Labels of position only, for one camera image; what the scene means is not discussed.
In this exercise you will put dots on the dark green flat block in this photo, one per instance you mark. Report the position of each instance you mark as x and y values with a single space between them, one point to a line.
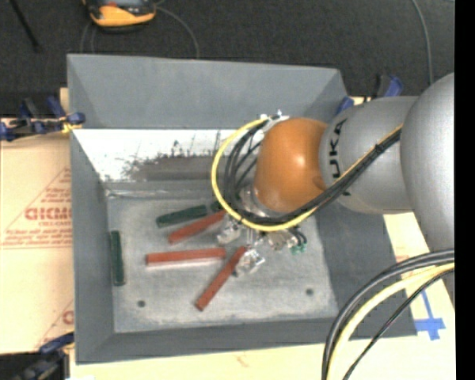
117 257
182 215

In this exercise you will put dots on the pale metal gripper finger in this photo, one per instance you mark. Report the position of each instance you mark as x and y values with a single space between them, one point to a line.
229 232
250 261

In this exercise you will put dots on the brown cardboard board red print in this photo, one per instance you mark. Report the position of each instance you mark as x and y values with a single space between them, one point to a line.
31 251

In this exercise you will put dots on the grey metal bin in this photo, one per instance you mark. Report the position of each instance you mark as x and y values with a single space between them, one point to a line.
174 93

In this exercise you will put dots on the red-brown flat block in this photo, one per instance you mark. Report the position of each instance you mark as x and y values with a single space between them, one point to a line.
219 279
184 256
194 228

